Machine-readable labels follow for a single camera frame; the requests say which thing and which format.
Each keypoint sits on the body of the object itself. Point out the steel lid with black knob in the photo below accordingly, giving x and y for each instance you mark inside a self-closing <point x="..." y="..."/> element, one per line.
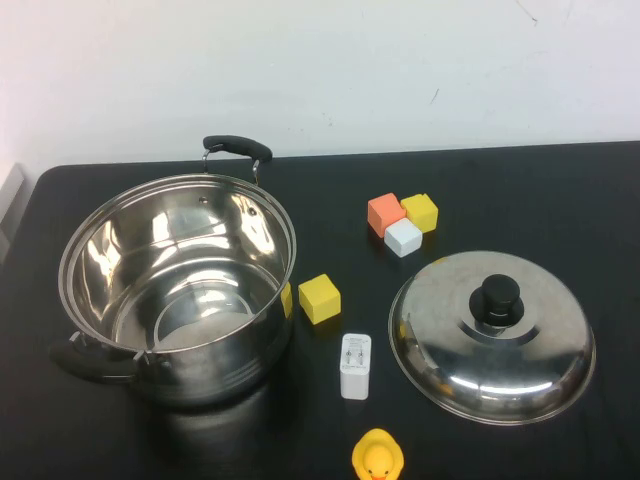
<point x="530" y="360"/>

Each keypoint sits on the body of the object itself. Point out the yellow cube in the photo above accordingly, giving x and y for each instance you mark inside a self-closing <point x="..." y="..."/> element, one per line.
<point x="422" y="210"/>
<point x="320" y="299"/>

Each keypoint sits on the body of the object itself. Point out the orange cube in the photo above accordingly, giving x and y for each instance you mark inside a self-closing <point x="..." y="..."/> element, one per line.
<point x="383" y="212"/>

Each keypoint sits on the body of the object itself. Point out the white cube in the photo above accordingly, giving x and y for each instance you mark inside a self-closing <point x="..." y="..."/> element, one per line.
<point x="403" y="239"/>

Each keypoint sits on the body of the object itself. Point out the white power adapter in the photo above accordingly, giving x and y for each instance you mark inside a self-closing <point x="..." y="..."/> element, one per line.
<point x="356" y="370"/>

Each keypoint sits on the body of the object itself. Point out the yellow rubber duck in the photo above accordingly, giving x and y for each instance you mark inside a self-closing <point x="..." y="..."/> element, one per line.
<point x="378" y="455"/>

